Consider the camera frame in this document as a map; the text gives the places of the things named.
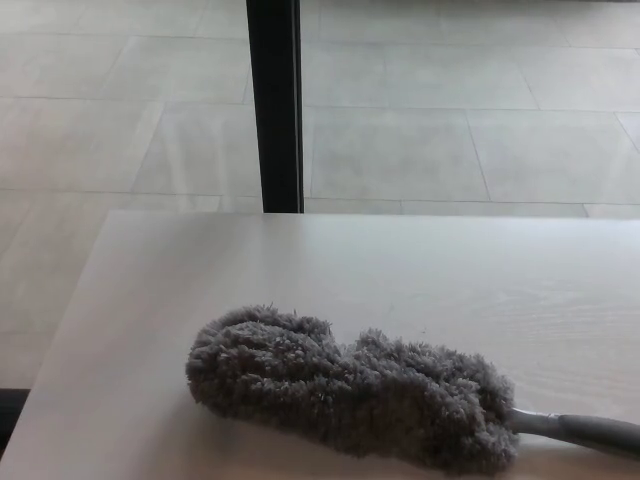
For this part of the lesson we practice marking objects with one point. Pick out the black vertical window frame post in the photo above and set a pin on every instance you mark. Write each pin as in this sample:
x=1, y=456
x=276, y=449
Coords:
x=277, y=105

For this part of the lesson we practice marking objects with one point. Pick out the grey fluffy microfibre duster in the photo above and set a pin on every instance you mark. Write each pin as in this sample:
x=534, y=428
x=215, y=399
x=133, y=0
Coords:
x=350, y=385

